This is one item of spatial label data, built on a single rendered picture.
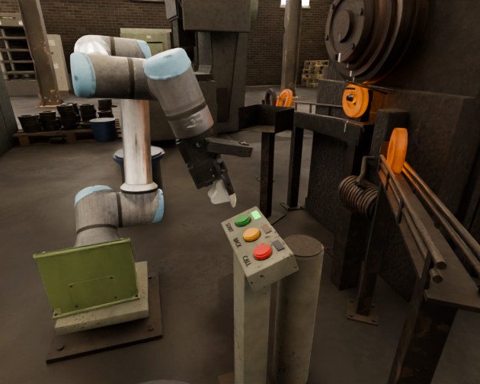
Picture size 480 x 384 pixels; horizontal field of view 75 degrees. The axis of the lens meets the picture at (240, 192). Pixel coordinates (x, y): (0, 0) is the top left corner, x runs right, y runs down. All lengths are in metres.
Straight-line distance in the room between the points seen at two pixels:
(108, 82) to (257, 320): 0.66
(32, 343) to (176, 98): 1.16
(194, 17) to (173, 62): 3.28
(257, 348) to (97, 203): 0.81
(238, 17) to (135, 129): 2.97
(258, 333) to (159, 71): 0.67
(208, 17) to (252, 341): 3.53
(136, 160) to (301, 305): 0.83
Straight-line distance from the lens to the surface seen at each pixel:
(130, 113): 1.30
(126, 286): 1.31
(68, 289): 1.31
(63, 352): 1.41
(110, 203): 1.34
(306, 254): 0.85
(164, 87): 0.65
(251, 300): 0.81
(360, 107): 1.55
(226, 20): 4.04
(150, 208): 1.35
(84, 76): 0.75
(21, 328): 1.61
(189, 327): 1.38
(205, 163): 0.69
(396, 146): 1.08
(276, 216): 2.11
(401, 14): 1.40
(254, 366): 0.99
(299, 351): 1.07
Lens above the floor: 1.00
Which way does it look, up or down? 24 degrees down
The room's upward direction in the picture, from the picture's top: straight up
